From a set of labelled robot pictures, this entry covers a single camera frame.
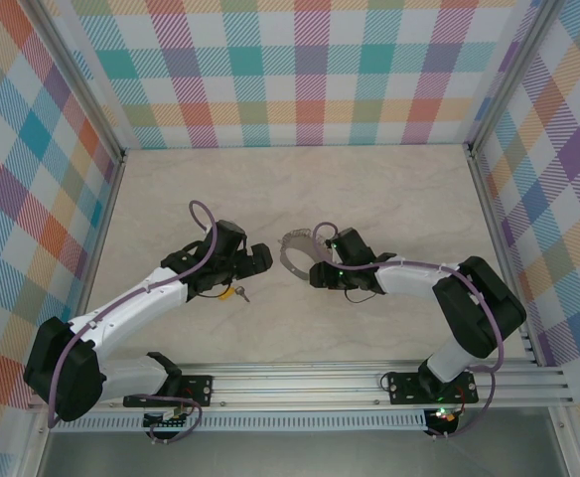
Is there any aluminium corner post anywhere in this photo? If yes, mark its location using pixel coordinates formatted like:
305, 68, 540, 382
29, 0, 128, 163
466, 0, 557, 153

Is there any white slotted cable duct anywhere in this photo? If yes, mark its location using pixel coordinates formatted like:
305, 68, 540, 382
50, 408, 429, 433

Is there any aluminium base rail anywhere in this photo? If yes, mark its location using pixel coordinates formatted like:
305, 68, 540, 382
26, 360, 575, 413

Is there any aluminium table edge rail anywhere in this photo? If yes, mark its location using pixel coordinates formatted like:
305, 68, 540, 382
467, 143, 544, 367
14, 151, 128, 477

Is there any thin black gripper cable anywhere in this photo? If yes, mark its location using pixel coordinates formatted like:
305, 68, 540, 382
344, 287, 378, 305
190, 285, 234, 302

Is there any small electronics board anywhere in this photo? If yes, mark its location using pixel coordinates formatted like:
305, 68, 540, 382
142, 409, 195, 432
424, 404, 465, 434

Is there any thin black left gripper cable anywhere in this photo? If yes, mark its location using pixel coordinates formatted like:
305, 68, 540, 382
190, 285, 234, 302

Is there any thin black right gripper cable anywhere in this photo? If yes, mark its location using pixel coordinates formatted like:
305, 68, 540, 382
344, 287, 378, 305

